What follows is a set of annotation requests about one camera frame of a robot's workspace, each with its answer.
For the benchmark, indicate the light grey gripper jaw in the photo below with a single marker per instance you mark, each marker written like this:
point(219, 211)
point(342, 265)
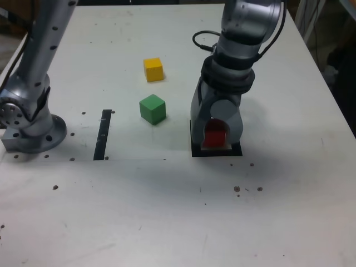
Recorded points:
point(226, 111)

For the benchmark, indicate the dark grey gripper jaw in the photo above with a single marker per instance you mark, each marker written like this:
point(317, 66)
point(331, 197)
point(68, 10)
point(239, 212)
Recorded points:
point(198, 116)

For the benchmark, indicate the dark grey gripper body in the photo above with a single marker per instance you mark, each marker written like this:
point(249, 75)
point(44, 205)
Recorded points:
point(225, 96)

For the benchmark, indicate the red cube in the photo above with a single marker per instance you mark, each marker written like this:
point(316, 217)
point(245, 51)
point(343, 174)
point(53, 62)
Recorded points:
point(214, 137)

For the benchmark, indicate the green cube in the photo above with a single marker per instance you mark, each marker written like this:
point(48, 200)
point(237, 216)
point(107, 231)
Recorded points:
point(151, 109)

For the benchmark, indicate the yellow cube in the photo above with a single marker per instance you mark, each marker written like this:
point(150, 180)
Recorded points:
point(153, 69)

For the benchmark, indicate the black tape square outline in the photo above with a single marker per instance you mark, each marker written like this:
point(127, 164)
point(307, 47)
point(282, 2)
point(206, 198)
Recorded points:
point(217, 153)

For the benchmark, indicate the black tape strip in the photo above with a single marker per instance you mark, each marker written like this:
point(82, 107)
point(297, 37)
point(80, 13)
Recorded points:
point(101, 139)

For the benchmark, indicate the white metal frame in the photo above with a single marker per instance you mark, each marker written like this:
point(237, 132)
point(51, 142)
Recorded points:
point(301, 14)

